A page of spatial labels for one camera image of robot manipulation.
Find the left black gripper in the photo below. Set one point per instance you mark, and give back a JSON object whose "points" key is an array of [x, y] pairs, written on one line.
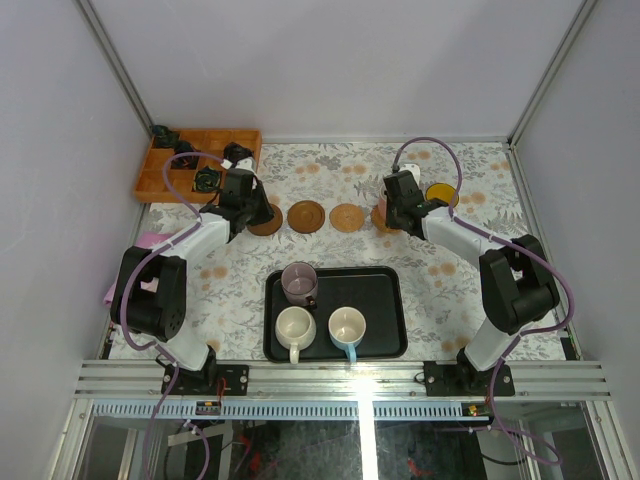
{"points": [[257, 208]]}

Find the green black rolled item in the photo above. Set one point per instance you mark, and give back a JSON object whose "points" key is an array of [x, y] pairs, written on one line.
{"points": [[206, 180]]}

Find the light blue mug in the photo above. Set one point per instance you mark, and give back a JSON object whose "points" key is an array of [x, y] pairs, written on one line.
{"points": [[347, 327]]}

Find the light brown wooden coaster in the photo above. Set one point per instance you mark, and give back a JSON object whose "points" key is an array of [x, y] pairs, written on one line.
{"points": [[306, 216]]}

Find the purple glass mug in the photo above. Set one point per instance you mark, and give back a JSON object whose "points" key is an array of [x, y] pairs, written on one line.
{"points": [[300, 284]]}

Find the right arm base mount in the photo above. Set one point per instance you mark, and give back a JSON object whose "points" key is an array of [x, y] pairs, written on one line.
{"points": [[461, 379]]}

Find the floral tablecloth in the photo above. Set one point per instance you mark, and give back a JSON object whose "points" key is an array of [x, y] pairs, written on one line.
{"points": [[440, 292]]}

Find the yellow glass mug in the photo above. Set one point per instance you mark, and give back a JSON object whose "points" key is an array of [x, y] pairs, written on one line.
{"points": [[444, 192]]}

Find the pink printed cloth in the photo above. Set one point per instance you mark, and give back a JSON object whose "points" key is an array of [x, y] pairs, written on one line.
{"points": [[146, 240]]}

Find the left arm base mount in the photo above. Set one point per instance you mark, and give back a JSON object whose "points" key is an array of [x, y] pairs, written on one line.
{"points": [[213, 379]]}

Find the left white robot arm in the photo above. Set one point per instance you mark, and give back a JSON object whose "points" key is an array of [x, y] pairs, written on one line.
{"points": [[149, 301]]}

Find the dark brown wooden coaster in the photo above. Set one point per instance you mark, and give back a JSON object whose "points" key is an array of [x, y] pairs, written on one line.
{"points": [[270, 227]]}

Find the pink ceramic mug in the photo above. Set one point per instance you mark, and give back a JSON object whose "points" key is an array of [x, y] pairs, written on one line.
{"points": [[382, 202]]}

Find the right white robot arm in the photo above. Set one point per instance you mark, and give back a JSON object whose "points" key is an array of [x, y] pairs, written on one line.
{"points": [[516, 289]]}

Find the woven rattan coaster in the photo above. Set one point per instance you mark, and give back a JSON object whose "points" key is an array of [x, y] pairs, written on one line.
{"points": [[347, 218], [379, 222]]}

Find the cream speckled mug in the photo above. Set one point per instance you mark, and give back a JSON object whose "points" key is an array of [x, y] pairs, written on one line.
{"points": [[295, 330]]}

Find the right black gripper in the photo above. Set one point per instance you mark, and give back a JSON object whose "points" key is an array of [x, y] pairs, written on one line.
{"points": [[390, 220]]}

